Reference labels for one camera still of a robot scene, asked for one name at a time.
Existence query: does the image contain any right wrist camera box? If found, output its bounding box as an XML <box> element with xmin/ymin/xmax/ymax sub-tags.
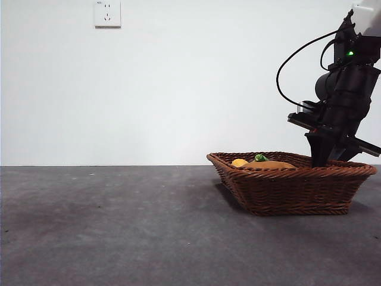
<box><xmin>296</xmin><ymin>100</ymin><xmax>324</xmax><ymax>119</ymax></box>

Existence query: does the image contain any large brown potato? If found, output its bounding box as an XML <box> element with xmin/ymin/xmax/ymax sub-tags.
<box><xmin>242</xmin><ymin>160</ymin><xmax>297</xmax><ymax>170</ymax></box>

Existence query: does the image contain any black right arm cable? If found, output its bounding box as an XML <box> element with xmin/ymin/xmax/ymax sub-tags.
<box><xmin>275</xmin><ymin>31</ymin><xmax>339</xmax><ymax>105</ymax></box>

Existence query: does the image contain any white wall socket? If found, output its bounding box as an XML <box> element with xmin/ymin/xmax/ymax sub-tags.
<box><xmin>94</xmin><ymin>0</ymin><xmax>122</xmax><ymax>29</ymax></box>

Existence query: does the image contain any brown woven wicker basket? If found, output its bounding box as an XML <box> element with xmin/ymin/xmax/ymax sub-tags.
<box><xmin>207</xmin><ymin>151</ymin><xmax>378</xmax><ymax>217</ymax></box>

